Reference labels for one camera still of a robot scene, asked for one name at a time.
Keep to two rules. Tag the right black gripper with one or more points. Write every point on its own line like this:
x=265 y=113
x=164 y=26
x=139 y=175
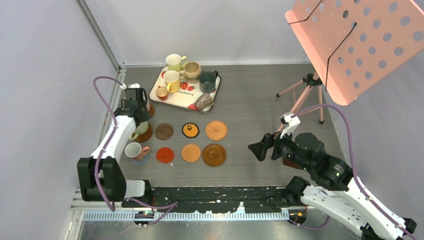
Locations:
x=258 y=149

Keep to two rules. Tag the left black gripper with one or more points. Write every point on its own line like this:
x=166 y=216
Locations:
x=146 y=116

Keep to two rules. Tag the light green cup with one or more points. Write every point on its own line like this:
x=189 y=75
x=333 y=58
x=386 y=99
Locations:
x=140 y=130

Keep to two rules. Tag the small orange cup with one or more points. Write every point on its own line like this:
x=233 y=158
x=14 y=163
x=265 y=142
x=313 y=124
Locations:
x=162 y=93

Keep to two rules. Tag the brown ridged wooden coaster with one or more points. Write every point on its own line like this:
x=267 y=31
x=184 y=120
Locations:
x=146 y=136

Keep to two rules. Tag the dark walnut round coaster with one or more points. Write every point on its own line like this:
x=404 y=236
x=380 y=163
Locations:
x=164 y=131

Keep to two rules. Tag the small pink white cup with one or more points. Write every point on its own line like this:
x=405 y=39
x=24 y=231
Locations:
x=134 y=150

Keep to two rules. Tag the dark brown ridged coaster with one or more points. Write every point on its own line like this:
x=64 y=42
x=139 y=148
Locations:
x=214 y=155

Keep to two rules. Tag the woven rattan coaster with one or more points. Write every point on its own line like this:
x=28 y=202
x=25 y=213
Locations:
x=216 y=130

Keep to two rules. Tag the blue round coaster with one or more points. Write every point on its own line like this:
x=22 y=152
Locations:
x=140 y=162

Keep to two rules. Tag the red apple smiley coaster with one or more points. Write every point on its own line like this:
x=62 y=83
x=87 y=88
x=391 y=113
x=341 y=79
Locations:
x=165 y=155

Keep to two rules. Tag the orange black smiley coaster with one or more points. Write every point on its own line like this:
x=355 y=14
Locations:
x=190 y=130

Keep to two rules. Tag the light orange round coaster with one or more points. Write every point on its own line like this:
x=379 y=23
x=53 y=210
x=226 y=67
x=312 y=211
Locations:
x=190 y=153

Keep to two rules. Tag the dark maroon cup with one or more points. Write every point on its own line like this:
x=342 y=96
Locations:
x=204 y=101

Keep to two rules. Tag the pink white mug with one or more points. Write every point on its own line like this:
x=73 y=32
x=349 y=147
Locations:
x=148 y=106

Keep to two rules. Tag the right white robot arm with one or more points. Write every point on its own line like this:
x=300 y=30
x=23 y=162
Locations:
x=337 y=192

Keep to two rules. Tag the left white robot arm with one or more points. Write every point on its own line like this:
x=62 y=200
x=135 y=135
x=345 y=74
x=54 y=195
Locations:
x=99 y=174

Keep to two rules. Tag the beige brown cup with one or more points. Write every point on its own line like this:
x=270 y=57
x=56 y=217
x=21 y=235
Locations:
x=192 y=71

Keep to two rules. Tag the cream serving tray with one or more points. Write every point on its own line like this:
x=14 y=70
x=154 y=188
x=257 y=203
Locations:
x=184 y=99

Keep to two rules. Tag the yellow mug middle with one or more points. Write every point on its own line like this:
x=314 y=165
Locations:
x=172 y=81

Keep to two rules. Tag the yellow mug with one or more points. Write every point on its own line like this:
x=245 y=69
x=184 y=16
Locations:
x=172 y=81
x=175 y=62

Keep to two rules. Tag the yellow mug back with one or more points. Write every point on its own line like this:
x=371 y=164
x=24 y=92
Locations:
x=175 y=62

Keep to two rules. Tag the dark green mug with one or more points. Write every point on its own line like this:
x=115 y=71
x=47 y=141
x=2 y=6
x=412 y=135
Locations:
x=207 y=81

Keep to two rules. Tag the pink tripod legs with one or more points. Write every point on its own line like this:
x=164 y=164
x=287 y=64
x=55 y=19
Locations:
x=312 y=80

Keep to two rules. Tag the pink perforated music stand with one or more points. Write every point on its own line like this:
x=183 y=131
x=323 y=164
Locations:
x=353 y=44

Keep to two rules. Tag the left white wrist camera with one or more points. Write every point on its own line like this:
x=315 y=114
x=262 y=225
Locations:
x=130 y=86

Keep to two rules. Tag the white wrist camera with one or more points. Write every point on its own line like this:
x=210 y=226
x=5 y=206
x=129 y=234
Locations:
x=130 y=86
x=290 y=122

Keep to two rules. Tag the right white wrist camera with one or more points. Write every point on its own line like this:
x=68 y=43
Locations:
x=290 y=122

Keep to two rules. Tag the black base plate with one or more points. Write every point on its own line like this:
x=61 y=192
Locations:
x=220 y=200

